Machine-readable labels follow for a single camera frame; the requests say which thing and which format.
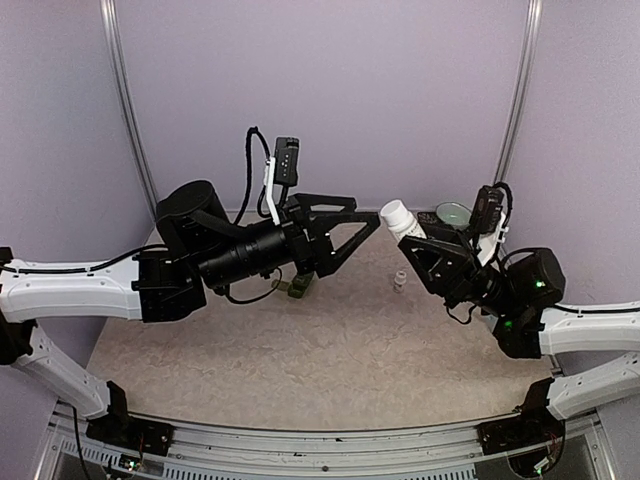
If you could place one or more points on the left aluminium frame post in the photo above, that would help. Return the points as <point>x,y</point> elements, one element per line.
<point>109,15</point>

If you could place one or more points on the black patterned tray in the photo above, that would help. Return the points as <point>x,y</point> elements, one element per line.
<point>428,218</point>

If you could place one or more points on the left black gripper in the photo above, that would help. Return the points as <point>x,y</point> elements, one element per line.
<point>317,254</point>

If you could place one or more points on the right aluminium frame post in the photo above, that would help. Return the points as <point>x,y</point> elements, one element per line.
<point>518,98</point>

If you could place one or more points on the aluminium frame post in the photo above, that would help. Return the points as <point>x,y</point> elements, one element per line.
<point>109,15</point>
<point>518,98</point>

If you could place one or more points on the white pill bottle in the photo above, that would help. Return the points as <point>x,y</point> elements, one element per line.
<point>400,221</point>
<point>399,281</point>

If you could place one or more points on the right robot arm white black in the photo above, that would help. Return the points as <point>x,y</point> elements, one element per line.
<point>524,298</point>

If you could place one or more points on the front aluminium rail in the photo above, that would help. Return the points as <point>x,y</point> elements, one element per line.
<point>202,451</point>

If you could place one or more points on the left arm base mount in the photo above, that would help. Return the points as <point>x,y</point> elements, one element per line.
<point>133,433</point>

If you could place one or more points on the green pill organizer box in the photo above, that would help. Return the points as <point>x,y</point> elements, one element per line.
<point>297,287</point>

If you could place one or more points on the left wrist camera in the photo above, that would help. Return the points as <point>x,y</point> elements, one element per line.
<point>286,161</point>

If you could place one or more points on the pale green bowl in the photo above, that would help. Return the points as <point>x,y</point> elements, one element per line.
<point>454,214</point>

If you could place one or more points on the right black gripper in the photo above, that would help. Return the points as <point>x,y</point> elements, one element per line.
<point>447,264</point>

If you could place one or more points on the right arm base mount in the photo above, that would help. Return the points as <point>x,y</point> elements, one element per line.
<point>517,432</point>

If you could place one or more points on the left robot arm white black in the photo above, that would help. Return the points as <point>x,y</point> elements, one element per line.
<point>201,249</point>

